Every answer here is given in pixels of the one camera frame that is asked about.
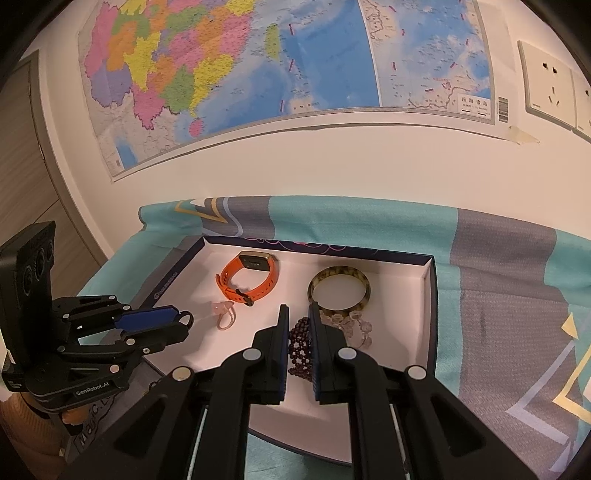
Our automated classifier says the clear crystal bead bracelet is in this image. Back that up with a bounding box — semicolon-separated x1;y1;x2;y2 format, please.
318;308;374;348

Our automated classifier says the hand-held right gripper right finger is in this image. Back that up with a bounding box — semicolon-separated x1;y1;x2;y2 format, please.
308;302;539;480

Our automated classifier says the colourful wall map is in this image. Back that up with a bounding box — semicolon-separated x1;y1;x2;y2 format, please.
78;0;511;183

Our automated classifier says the dark purple bead bracelet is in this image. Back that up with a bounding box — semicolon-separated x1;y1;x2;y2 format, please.
286;316;315;381

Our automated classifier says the tape strip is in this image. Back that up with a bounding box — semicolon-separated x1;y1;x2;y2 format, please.
508;126;541;145

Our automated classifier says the person's left forearm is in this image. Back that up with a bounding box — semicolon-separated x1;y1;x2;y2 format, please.
0;392;63;462

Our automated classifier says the brown wooden door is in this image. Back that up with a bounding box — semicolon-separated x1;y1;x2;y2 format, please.
0;51;112;301

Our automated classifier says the orange smart watch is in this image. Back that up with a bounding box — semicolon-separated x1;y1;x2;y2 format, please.
215;251;279;308

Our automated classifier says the navy shallow cardboard box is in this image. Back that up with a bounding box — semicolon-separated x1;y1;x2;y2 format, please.
134;235;438;467

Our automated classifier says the pink stone pendant cord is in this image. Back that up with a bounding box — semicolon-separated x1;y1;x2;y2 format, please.
210;300;237;330

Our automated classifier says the white wall socket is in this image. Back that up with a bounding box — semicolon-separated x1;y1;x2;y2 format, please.
571;69;591;141
517;41;578;130

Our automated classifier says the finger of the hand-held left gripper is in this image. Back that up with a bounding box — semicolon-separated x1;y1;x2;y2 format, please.
60;323;188;370
51;295;180;333

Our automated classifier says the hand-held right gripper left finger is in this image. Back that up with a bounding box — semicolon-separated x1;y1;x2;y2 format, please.
55;305;291;480

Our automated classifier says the tortoiseshell bangle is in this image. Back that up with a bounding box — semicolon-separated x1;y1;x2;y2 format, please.
307;266;371;311

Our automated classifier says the teal grey printed tablecloth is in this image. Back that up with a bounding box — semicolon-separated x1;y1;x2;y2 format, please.
60;195;591;480

